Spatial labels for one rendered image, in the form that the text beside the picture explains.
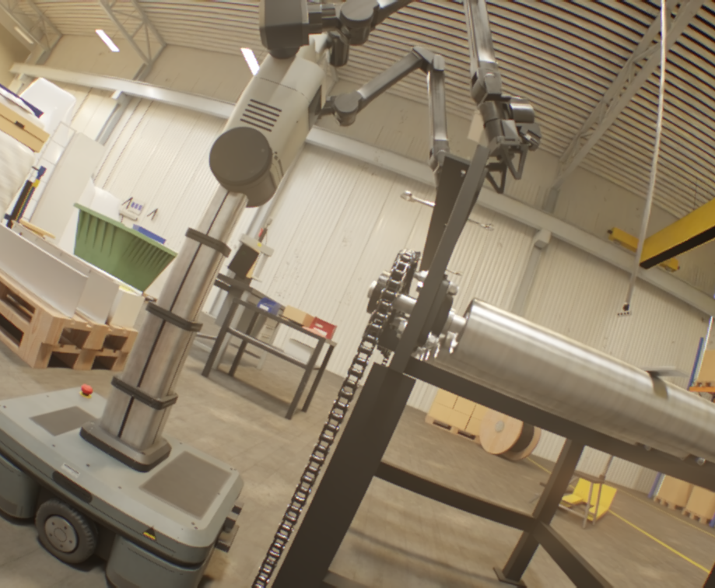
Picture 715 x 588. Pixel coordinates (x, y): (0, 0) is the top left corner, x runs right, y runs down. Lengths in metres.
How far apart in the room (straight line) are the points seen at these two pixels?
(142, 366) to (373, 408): 0.61
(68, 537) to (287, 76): 1.22
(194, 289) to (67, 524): 0.64
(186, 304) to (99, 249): 2.45
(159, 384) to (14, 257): 1.89
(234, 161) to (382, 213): 11.12
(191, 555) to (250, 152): 0.92
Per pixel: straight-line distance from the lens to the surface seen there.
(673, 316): 14.28
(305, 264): 11.94
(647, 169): 13.29
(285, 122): 1.10
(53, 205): 4.38
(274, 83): 1.15
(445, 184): 0.97
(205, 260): 1.07
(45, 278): 2.57
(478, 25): 1.17
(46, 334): 2.25
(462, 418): 8.71
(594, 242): 12.53
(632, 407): 0.83
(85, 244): 3.63
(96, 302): 2.62
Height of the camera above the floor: 0.74
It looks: 7 degrees up
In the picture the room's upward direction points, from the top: 24 degrees clockwise
